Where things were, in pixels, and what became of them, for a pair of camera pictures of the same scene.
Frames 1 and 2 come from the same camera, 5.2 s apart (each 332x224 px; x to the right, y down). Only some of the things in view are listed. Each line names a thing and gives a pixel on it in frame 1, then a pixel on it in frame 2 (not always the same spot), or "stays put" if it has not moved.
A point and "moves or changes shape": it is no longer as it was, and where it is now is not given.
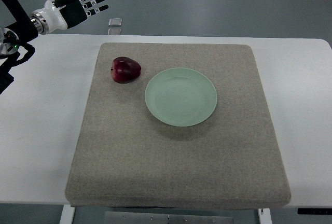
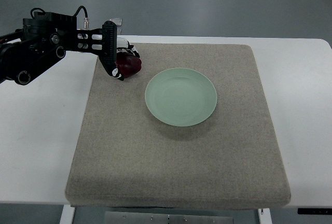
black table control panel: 315,211 stays put
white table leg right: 264,215 stays put
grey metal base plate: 134,217 stays put
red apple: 124,70 moves or changes shape
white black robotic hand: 65,10 → 111,45
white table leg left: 67,214 stays put
